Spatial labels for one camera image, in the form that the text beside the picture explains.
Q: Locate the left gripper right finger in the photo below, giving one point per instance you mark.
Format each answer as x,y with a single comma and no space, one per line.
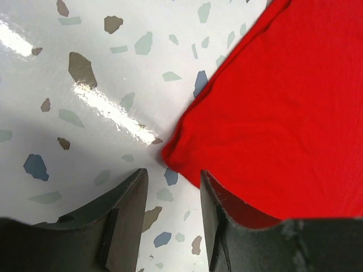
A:
239,237

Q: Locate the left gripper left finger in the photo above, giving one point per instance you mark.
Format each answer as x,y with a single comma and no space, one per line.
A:
103,235

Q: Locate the red t shirt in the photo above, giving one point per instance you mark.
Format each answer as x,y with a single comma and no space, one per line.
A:
279,124

